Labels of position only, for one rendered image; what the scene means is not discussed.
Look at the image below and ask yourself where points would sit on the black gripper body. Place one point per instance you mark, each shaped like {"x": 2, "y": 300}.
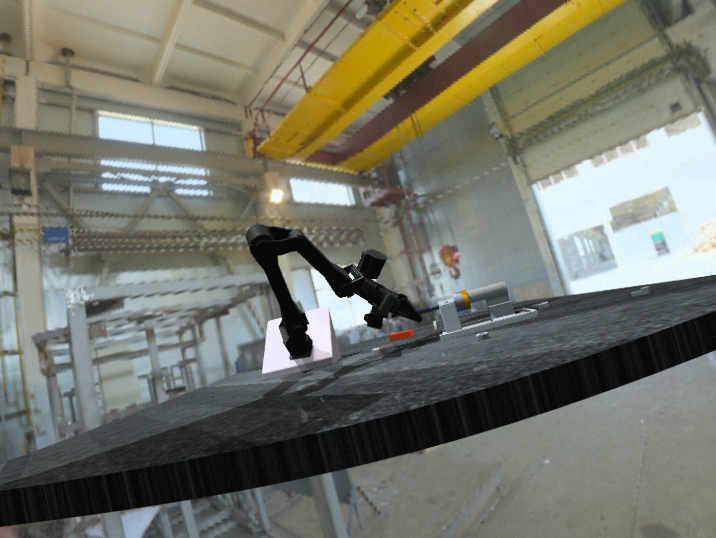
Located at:
{"x": 385, "y": 298}

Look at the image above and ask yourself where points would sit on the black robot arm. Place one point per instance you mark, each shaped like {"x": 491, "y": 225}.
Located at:
{"x": 267, "y": 243}

